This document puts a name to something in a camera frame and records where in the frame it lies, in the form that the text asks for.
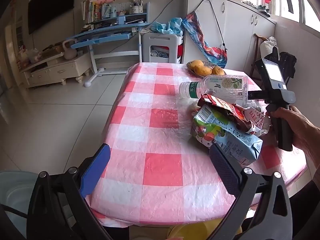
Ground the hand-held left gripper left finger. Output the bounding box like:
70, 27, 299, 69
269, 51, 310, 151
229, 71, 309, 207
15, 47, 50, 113
26, 144, 112, 240

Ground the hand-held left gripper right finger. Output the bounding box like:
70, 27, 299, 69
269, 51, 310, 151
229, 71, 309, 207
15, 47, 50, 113
207, 144, 294, 240

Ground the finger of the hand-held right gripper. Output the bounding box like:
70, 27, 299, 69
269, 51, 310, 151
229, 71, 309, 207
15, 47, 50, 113
246, 90, 270, 104

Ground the green and blue drink carton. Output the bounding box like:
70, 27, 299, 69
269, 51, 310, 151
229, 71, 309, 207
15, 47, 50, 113
191, 104, 263, 167

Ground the clear plastic bottle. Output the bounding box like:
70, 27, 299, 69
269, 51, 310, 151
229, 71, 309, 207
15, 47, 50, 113
179, 75, 248, 105

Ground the yellow plastic bin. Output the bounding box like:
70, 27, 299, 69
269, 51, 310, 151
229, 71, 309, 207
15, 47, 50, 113
167, 217, 243, 240

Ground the person's right hand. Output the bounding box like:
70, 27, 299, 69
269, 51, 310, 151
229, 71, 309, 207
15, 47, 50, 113
265, 105, 320, 159

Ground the black jacket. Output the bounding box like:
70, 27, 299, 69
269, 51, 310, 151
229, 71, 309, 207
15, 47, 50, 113
279, 51, 298, 85

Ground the white and red crumpled wrapper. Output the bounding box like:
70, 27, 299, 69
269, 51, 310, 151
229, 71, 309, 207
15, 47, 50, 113
244, 105, 272, 137

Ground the brown wooden chair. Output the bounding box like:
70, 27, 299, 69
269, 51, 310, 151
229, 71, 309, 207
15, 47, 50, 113
250, 33, 269, 80

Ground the white bag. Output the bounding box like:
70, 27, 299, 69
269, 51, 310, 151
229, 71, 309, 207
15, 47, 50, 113
259, 36, 278, 63

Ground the dark red snack wrapper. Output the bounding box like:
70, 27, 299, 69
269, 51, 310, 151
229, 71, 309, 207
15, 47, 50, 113
197, 94, 254, 133

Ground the dark woven fruit basket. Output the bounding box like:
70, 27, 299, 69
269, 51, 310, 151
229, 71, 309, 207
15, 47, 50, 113
186, 60, 227, 78

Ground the white cabinet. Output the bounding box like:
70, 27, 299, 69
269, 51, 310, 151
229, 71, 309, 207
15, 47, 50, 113
182, 0, 277, 72

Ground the pink checkered tablecloth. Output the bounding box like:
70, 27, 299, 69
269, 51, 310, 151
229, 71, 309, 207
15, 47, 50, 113
85, 62, 308, 228

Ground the window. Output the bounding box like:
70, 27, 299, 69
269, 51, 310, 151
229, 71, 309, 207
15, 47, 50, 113
246, 0, 320, 34

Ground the colourful printed bag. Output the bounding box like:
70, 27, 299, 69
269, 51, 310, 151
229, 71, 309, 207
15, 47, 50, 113
182, 11, 228, 68

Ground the light blue plastic tub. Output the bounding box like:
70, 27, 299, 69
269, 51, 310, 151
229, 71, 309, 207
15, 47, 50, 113
0, 171, 38, 240

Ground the white storage basket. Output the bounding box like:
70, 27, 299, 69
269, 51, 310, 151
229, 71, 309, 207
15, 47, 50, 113
176, 36, 185, 64

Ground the cream television cabinet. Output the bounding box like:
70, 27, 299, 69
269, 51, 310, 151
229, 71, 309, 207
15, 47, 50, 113
20, 52, 92, 88

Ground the light blue plastic bag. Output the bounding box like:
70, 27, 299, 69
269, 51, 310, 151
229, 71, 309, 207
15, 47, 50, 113
140, 17, 184, 35

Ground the white plastic stool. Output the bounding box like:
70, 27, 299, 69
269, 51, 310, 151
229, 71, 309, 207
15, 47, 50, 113
142, 33, 179, 64

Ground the beige kettlebell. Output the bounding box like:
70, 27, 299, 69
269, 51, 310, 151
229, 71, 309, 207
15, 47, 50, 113
62, 41, 78, 60

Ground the brown tray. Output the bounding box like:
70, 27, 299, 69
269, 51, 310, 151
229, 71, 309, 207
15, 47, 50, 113
41, 44, 65, 57

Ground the crumpled plastic bag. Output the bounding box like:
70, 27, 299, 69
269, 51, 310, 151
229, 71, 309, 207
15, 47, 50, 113
21, 48, 42, 64

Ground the blue and white study desk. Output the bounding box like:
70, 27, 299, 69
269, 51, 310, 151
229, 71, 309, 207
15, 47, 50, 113
62, 2, 152, 88

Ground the white pen holder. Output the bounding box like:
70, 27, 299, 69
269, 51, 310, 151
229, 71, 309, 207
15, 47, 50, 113
129, 0, 144, 15

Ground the row of books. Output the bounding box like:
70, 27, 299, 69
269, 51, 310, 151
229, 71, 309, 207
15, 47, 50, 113
81, 0, 110, 23

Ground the black cord with toggle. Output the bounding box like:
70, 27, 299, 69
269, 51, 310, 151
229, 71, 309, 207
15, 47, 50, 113
194, 0, 227, 53

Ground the black cable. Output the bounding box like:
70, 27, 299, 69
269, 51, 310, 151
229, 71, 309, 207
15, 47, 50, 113
0, 204, 28, 218

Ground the bundle of white cables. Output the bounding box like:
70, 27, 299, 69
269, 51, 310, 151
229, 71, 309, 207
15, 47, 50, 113
150, 45, 170, 58

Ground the black wall television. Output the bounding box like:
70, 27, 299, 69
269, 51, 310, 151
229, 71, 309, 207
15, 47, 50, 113
27, 0, 75, 35

